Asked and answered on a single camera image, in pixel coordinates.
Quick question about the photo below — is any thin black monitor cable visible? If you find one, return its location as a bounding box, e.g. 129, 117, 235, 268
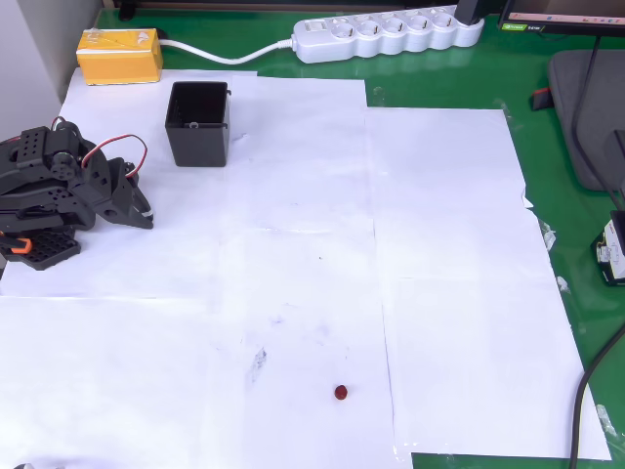
569, 33, 625, 212

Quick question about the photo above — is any white paper table cover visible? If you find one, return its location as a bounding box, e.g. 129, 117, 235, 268
0, 67, 614, 469

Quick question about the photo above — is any white power strip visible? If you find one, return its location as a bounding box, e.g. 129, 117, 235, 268
291, 4, 486, 65

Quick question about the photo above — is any black orange table clamp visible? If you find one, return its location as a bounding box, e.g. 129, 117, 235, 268
0, 233, 34, 256

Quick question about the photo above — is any white power cable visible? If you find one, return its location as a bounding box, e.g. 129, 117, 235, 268
158, 37, 297, 66

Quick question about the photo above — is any black square container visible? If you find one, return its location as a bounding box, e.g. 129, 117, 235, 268
164, 81, 232, 168

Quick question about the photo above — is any black red strap tab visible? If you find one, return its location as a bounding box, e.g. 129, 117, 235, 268
530, 86, 556, 112

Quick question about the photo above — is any yellow cardboard box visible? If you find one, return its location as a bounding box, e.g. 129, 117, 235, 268
76, 27, 164, 87

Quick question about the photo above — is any small black green device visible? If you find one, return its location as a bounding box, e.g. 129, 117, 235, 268
590, 209, 625, 288

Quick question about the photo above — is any red servo wire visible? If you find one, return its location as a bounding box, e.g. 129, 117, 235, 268
80, 133, 148, 178

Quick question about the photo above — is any black power plug adapter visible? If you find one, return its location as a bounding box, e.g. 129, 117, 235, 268
455, 0, 485, 26

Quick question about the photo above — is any green desk mat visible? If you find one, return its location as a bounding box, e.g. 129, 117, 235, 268
95, 0, 625, 469

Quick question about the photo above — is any thick black cable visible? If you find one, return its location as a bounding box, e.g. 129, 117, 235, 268
567, 331, 625, 469

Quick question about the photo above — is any computer monitor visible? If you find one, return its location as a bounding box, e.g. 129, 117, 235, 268
497, 0, 625, 37

